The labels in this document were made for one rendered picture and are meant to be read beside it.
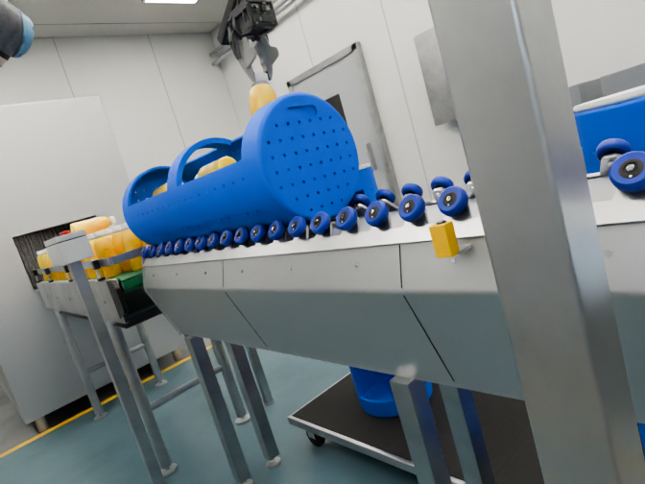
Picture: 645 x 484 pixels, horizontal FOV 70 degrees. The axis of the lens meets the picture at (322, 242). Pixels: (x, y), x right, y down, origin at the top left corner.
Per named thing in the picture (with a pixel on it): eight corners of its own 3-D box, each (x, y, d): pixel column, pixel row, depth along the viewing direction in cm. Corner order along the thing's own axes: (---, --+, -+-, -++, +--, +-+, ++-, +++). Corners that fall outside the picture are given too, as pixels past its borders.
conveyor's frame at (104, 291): (194, 505, 172) (109, 281, 159) (85, 413, 297) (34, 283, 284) (290, 432, 202) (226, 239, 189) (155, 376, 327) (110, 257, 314)
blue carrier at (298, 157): (280, 237, 92) (240, 96, 88) (136, 257, 159) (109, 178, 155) (372, 205, 110) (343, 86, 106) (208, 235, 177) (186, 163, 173)
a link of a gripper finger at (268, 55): (280, 73, 102) (264, 32, 99) (266, 82, 106) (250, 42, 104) (291, 70, 104) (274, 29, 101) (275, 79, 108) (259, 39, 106)
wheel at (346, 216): (353, 203, 81) (361, 207, 83) (336, 206, 85) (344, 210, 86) (347, 227, 80) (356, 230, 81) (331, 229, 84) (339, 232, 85)
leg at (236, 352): (273, 471, 179) (222, 323, 170) (264, 466, 183) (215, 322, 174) (284, 461, 183) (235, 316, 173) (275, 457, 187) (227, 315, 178)
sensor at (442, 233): (453, 258, 61) (444, 223, 60) (435, 259, 63) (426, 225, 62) (482, 240, 66) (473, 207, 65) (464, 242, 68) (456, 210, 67)
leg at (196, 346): (243, 494, 170) (188, 339, 161) (235, 489, 175) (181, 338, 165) (255, 484, 174) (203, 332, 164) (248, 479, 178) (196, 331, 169)
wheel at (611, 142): (625, 142, 64) (627, 132, 65) (590, 150, 68) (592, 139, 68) (634, 162, 67) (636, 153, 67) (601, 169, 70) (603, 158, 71)
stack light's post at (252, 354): (268, 405, 233) (198, 198, 217) (264, 404, 236) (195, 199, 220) (274, 401, 235) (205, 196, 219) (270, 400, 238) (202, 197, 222)
